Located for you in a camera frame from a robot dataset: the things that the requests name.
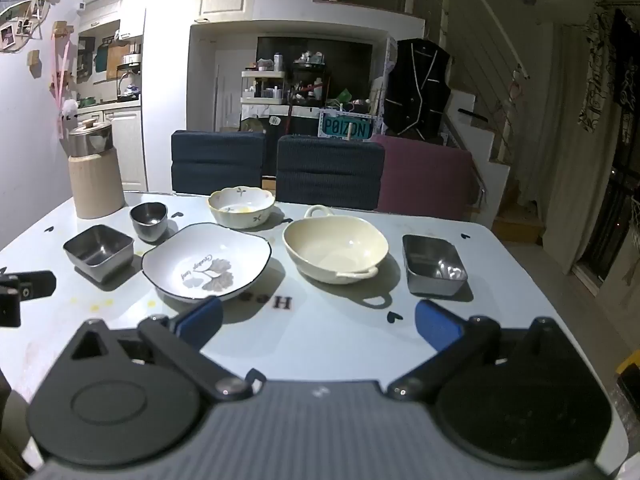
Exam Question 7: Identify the small round steel bowl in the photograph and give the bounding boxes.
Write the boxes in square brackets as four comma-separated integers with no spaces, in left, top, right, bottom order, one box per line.
[130,202,168,242]

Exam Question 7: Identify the black vest with white trim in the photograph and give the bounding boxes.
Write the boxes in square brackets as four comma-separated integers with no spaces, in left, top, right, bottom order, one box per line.
[384,37,452,136]

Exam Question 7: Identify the white square plate dark rim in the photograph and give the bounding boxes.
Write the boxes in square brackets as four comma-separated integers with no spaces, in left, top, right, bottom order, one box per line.
[141,222,272,304]

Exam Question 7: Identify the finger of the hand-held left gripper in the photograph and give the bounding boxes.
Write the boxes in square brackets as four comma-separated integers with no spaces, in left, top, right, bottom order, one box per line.
[17,270,56,302]

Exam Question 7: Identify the pink ribbon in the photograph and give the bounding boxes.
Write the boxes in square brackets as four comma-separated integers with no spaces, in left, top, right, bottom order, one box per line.
[50,30,73,138]

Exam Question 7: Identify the maroon chair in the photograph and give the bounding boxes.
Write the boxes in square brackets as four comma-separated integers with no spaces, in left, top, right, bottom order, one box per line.
[372,135,477,222]

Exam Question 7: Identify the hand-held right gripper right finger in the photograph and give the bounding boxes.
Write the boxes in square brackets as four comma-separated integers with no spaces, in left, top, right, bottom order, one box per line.
[387,299,576,403]

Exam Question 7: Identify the rectangular steel container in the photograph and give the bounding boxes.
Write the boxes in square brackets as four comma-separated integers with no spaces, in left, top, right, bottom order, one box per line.
[402,234,468,296]

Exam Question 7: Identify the square steel container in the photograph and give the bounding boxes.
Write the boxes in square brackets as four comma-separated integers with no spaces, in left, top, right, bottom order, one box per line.
[63,225,135,283]

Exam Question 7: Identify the black and white patterned curtain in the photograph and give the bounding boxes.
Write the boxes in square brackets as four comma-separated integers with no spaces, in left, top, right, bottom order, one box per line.
[577,2,640,133]

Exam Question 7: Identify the cream bowl with handles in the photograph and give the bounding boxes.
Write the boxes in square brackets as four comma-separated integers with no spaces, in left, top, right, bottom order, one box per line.
[282,205,389,286]

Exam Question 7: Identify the floral bowl with yellow rim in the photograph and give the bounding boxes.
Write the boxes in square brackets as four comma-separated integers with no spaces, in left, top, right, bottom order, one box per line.
[208,186,276,230]

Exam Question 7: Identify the dark blue chair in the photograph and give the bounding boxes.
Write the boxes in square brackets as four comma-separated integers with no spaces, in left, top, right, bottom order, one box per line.
[276,135,386,211]
[171,130,267,196]

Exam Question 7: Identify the teal sign plate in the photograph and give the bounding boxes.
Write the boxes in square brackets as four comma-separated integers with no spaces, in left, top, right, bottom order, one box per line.
[320,116,373,139]

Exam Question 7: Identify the wall photo decoration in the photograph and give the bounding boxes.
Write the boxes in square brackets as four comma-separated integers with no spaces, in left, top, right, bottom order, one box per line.
[0,0,61,55]

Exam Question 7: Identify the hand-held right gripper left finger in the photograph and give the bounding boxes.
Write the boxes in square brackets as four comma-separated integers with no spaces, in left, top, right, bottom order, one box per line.
[67,296,268,403]

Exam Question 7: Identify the beige canister with steel lid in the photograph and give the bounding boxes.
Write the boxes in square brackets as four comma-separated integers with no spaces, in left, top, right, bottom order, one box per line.
[67,119,126,220]

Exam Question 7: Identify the white shelf rack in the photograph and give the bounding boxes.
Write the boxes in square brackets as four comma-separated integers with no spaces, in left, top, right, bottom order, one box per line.
[241,70,289,122]

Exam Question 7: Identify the white kitchen cabinets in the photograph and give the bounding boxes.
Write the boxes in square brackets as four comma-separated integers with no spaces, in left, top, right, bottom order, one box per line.
[77,0,148,192]

